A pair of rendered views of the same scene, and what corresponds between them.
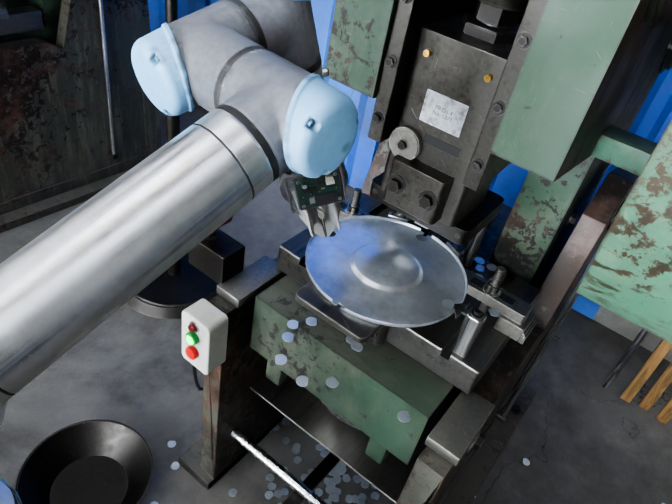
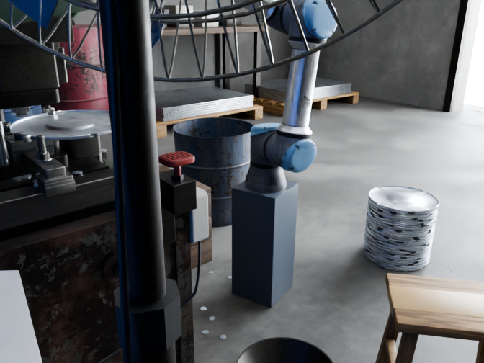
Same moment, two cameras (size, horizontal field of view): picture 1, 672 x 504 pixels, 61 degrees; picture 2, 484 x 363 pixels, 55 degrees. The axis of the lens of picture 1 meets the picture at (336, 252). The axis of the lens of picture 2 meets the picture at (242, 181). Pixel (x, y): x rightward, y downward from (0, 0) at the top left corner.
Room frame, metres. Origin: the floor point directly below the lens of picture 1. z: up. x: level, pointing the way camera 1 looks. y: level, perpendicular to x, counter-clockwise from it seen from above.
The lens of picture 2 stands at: (1.72, 0.72, 1.07)
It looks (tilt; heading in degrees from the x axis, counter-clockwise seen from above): 21 degrees down; 201
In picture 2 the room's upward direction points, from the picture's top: straight up
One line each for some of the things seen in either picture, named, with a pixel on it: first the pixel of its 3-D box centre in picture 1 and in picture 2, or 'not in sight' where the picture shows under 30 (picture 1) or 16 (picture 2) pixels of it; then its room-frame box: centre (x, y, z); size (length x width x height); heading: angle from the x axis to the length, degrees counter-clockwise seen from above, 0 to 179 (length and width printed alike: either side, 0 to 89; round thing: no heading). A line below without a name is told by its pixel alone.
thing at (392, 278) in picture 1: (386, 265); (72, 123); (0.78, -0.09, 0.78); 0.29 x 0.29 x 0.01
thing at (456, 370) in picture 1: (408, 278); (27, 173); (0.89, -0.16, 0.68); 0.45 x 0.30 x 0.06; 60
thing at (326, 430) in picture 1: (373, 388); not in sight; (0.90, -0.16, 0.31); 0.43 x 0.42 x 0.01; 60
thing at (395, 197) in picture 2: not in sight; (402, 198); (-0.30, 0.72, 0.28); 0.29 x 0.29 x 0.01
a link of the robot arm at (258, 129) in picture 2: not in sight; (268, 142); (0.20, 0.25, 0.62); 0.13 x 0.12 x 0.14; 54
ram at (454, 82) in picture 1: (451, 121); (20, 18); (0.85, -0.14, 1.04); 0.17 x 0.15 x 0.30; 150
